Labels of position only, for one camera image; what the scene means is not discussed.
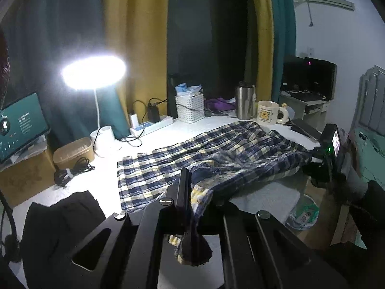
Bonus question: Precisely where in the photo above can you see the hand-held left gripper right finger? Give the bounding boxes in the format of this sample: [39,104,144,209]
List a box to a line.
[211,200,349,289]

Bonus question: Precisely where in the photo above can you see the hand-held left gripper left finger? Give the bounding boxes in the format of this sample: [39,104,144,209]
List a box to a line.
[45,168,193,289]

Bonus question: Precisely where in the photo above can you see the blue plaid pants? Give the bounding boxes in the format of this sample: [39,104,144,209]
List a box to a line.
[117,121,316,267]

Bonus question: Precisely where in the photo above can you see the black phone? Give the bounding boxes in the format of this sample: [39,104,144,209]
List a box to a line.
[290,119,322,141]

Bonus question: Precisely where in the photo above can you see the green bed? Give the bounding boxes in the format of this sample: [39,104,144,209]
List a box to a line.
[350,128,385,187]

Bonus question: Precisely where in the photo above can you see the grey computer desk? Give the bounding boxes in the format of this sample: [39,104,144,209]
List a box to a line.
[278,92,331,124]

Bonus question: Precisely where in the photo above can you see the trash bin with bag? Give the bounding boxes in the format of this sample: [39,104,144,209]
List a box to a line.
[284,194,320,232]

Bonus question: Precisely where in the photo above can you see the white power strip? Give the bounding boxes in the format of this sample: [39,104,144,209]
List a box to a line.
[130,115,174,137]

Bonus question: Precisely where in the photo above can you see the grey headboard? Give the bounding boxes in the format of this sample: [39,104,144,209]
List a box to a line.
[350,64,385,133]

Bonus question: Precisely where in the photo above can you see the cream cartoon mug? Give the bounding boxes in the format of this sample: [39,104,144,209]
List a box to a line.
[256,100,289,125]

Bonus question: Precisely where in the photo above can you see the white slatted basket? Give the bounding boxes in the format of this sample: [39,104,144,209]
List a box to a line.
[175,93,205,123]

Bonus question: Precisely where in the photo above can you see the black charger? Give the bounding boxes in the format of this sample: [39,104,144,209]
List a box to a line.
[147,104,160,123]

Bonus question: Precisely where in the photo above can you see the black computer monitor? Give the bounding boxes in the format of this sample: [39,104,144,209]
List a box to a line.
[283,55,337,101]

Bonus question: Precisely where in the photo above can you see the purple cloth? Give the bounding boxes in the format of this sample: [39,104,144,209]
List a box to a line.
[205,97,237,112]

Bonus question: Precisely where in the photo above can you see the white desk lamp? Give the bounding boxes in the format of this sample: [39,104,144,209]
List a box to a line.
[62,55,126,158]

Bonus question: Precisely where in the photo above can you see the blue plastic packet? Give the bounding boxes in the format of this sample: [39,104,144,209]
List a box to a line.
[175,83,202,97]

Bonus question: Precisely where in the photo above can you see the steel thermos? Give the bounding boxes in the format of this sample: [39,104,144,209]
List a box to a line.
[235,81,256,120]

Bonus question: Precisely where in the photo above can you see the brown lunch container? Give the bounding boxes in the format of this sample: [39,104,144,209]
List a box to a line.
[53,138,95,169]

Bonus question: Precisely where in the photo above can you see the black cloth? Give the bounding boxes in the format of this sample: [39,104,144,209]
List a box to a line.
[19,190,106,289]

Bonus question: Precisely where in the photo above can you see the yellow curtain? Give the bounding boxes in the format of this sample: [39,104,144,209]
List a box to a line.
[245,0,274,109]
[104,0,170,118]

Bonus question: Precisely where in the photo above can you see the teal curtain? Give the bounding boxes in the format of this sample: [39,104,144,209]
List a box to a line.
[268,0,297,97]
[0,0,130,140]

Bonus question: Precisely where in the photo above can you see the cardboard box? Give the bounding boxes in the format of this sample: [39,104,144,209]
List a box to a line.
[0,144,56,208]

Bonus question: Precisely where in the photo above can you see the tablet with teal screen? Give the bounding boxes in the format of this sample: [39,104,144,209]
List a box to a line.
[0,93,51,164]

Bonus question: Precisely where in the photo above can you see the black cable bundle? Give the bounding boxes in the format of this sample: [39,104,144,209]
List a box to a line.
[54,157,95,186]

